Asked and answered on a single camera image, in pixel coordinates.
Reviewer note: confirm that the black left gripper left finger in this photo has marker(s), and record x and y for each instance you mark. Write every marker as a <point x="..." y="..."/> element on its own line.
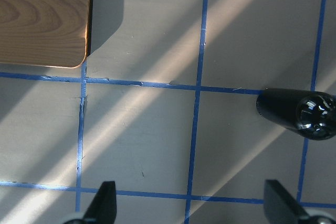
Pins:
<point x="103" y="208"/>

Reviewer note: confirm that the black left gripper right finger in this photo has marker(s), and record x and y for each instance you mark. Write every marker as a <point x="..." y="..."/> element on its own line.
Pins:
<point x="280" y="207"/>

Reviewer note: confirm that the dark wine bottle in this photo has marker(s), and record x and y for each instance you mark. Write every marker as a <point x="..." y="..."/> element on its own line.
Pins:
<point x="310" y="114"/>

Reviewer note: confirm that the wooden tray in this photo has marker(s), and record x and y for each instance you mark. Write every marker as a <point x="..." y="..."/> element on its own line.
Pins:
<point x="50" y="33"/>

